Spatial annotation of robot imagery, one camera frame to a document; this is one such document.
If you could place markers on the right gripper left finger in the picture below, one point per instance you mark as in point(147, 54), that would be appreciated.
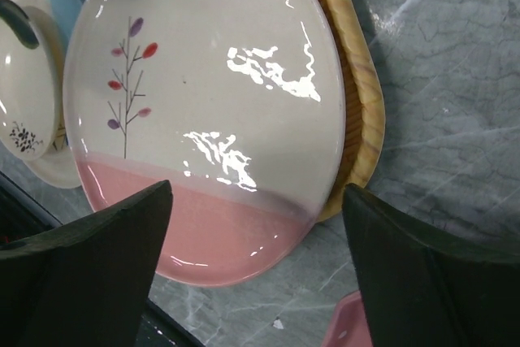
point(81, 265)

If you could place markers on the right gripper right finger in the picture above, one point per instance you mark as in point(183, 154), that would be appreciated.
point(424, 286)

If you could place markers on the wooden bamboo tray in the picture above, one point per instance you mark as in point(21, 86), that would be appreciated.
point(365, 112)

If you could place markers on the beige pink branch plate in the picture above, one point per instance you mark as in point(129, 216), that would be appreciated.
point(239, 104)

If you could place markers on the pink scalloped plate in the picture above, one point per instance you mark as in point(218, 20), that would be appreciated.
point(348, 326)

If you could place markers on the small beige black-stroke plate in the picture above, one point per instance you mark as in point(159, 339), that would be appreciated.
point(29, 86)

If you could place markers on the beige blue large plate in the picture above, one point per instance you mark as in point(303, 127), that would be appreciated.
point(56, 20)

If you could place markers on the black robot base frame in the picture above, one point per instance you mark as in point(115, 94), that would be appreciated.
point(24, 217)

